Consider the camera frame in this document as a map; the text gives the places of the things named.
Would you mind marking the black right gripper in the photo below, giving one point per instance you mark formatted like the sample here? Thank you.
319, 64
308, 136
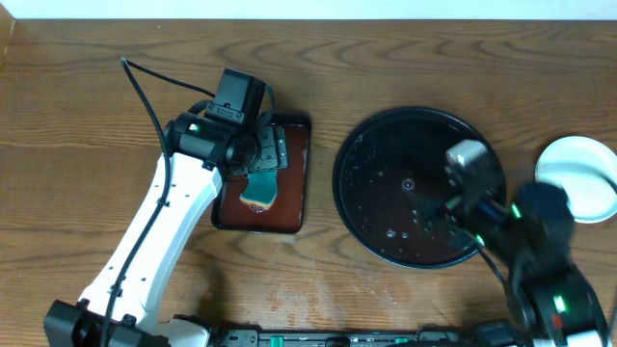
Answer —
452, 196

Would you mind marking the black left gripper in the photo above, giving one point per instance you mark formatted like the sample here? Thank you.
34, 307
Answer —
276, 143

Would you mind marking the green scrubbing sponge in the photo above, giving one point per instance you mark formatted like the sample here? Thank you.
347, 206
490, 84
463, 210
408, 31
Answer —
262, 190

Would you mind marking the pale green plate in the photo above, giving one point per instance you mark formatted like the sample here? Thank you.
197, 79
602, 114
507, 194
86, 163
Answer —
586, 169

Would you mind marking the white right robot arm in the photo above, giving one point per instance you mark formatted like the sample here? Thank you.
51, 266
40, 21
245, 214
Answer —
547, 294

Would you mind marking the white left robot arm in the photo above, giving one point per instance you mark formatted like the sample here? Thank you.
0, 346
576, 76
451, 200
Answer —
120, 307

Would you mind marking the black rectangular water tray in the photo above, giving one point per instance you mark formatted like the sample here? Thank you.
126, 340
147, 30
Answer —
286, 213

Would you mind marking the round black serving tray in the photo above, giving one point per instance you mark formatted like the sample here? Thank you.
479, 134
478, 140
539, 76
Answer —
386, 171

